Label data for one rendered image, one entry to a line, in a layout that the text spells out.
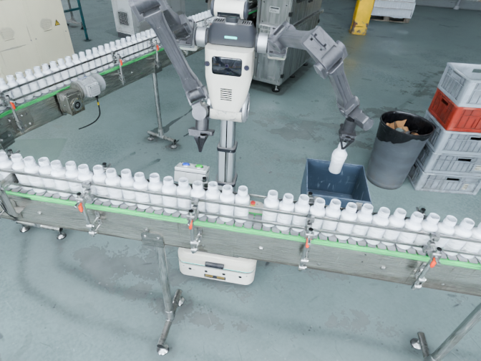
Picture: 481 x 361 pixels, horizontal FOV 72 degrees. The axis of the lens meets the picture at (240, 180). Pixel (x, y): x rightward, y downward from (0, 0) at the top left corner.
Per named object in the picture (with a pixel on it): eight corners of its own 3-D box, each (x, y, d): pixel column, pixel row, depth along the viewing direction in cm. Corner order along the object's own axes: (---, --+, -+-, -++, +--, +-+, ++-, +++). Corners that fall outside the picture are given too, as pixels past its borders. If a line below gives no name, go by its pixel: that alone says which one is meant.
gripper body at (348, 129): (353, 128, 158) (357, 114, 154) (355, 140, 151) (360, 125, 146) (339, 126, 159) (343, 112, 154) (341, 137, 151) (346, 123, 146)
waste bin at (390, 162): (363, 189, 316) (385, 131, 276) (358, 162, 351) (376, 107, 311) (412, 196, 312) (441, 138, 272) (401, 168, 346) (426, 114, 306)
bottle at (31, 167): (38, 195, 142) (23, 164, 131) (31, 189, 144) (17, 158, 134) (51, 188, 145) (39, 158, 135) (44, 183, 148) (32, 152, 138)
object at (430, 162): (423, 172, 305) (433, 152, 291) (408, 148, 337) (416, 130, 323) (489, 177, 304) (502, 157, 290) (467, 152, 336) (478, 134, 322)
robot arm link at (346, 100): (334, 36, 109) (310, 61, 111) (346, 45, 106) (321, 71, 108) (353, 95, 146) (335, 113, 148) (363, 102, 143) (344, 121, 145)
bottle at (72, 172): (83, 199, 141) (72, 168, 131) (69, 197, 142) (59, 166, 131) (90, 190, 146) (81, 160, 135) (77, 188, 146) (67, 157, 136)
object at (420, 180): (414, 190, 318) (423, 172, 305) (400, 165, 350) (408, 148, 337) (477, 195, 318) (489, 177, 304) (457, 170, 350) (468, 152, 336)
